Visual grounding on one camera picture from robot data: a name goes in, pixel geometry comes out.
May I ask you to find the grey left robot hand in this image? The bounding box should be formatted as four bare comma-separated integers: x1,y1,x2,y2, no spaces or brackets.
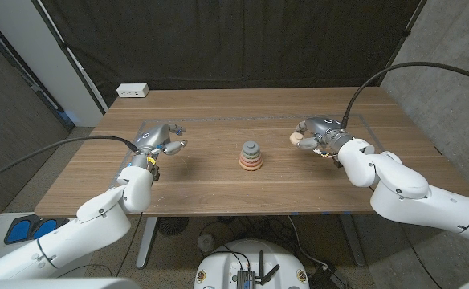
128,122,189,168

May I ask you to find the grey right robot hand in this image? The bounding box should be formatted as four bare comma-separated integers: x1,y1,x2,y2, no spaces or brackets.
294,117,354,153

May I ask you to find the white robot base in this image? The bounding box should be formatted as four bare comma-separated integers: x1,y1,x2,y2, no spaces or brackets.
193,238,311,289

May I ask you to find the white power strip box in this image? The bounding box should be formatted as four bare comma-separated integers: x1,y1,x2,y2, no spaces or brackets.
116,83,150,99

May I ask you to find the round black floor fan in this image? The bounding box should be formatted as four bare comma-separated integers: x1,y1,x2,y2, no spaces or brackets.
157,216,190,237

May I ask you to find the metal table leg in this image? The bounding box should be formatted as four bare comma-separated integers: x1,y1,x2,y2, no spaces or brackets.
338,214,367,268
136,216,159,269

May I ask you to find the round grey floor object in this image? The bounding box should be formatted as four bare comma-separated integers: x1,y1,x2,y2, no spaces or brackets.
197,234,216,254

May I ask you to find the black backdrop stand pole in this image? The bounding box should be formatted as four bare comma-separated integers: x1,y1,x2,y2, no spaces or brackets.
31,0,107,116
377,0,428,88

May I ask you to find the black backdrop curtain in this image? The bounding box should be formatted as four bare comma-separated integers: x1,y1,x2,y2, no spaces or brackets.
31,0,426,108

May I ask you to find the blue foot pedal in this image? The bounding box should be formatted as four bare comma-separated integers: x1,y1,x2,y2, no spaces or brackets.
32,218,69,241
4,216,35,245

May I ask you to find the black floor power strip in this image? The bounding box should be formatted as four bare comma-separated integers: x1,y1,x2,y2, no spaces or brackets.
308,264,350,289

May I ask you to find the grey box with black antennas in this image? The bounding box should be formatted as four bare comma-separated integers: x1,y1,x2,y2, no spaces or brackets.
234,250,282,289

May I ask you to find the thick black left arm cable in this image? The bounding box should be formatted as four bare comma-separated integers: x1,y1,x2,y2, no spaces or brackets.
0,134,140,189

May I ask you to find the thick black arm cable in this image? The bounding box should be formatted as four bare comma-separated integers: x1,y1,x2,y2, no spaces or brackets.
340,61,469,130
0,134,140,189

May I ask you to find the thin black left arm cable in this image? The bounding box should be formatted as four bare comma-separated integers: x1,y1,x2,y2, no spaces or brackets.
115,211,144,278

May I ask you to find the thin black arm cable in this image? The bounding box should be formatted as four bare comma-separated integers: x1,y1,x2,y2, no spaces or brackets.
400,223,435,289
115,211,144,278

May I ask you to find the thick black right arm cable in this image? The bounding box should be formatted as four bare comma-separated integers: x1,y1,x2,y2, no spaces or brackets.
340,61,469,130

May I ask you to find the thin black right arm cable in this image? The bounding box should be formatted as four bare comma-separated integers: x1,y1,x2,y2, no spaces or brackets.
400,223,435,289

